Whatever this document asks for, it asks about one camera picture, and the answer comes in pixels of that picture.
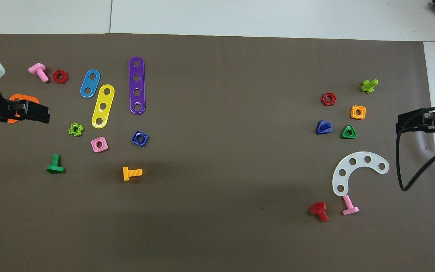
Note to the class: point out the blue two-hole plate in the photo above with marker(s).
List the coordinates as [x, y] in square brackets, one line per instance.
[90, 83]

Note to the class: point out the purple four-hole plate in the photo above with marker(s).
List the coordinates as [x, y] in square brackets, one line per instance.
[137, 85]

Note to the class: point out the brown paper table mat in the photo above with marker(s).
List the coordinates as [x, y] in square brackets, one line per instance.
[217, 226]

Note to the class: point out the blue triangular-head screw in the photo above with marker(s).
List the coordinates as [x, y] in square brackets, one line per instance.
[321, 128]

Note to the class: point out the pink plastic screw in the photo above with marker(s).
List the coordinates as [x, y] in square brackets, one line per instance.
[36, 69]
[350, 210]

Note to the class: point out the light green cross screw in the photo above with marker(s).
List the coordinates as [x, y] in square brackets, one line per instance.
[367, 87]

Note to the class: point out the light green cross nut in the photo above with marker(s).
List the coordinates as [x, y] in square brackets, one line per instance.
[80, 130]

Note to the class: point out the orange square plastic nut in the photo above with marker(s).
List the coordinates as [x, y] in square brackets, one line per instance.
[353, 116]

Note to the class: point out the white curved five-hole plate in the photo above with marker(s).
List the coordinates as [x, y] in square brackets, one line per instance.
[360, 159]

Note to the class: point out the red hexagonal plastic nut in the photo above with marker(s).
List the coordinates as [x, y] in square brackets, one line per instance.
[55, 76]
[323, 99]

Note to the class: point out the pink square plastic nut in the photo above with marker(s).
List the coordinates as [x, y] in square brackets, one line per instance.
[94, 149]

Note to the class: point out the orange plastic screw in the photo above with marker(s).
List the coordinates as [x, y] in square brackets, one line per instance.
[126, 173]

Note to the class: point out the dark green plastic screw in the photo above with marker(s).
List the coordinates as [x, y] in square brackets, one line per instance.
[55, 168]

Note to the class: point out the green triangular plastic nut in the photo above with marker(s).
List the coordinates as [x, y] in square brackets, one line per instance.
[344, 136]

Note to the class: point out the blue square plastic nut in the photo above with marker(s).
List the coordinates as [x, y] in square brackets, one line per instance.
[145, 142]

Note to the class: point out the yellow three-hole plate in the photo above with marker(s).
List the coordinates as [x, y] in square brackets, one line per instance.
[105, 99]

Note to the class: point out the orange heart-shaped plate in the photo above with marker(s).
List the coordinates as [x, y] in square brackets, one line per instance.
[30, 99]

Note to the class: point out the red plastic screw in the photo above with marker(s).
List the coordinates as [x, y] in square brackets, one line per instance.
[318, 207]

